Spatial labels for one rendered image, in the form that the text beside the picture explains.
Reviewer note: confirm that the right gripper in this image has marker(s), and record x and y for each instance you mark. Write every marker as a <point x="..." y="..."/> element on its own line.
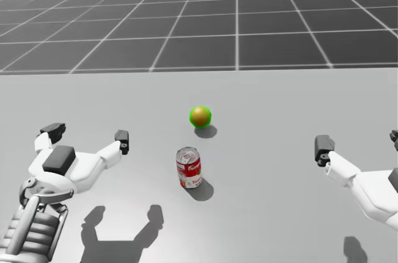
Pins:
<point x="376" y="194"/>

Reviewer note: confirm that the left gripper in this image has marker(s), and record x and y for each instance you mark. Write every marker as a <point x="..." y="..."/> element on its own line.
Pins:
<point x="82" y="168"/>

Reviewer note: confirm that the red and white can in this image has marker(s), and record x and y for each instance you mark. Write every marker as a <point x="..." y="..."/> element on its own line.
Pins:
<point x="189" y="169"/>

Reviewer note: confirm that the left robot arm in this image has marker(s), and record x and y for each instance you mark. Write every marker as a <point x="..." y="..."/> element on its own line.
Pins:
<point x="34" y="228"/>

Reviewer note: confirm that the green ball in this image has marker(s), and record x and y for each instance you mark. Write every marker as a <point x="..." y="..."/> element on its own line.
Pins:
<point x="200" y="117"/>

